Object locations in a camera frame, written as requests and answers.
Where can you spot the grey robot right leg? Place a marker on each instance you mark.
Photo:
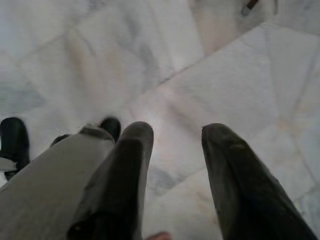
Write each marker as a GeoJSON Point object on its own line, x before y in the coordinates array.
{"type": "Point", "coordinates": [50, 180]}

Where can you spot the black robot foot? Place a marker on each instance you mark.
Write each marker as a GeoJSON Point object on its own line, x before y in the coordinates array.
{"type": "Point", "coordinates": [111, 127]}
{"type": "Point", "coordinates": [13, 142]}

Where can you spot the black robot right foot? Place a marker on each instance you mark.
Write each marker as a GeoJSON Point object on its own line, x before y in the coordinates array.
{"type": "Point", "coordinates": [111, 127]}

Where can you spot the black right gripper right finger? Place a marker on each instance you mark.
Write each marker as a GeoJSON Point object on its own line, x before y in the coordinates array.
{"type": "Point", "coordinates": [240, 180]}

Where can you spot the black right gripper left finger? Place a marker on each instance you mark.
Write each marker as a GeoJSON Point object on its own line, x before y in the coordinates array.
{"type": "Point", "coordinates": [120, 180]}

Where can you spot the black robot left foot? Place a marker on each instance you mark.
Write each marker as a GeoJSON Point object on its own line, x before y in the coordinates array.
{"type": "Point", "coordinates": [13, 142]}

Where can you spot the brown furniture leg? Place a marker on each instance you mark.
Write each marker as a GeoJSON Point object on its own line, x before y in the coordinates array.
{"type": "Point", "coordinates": [248, 7]}

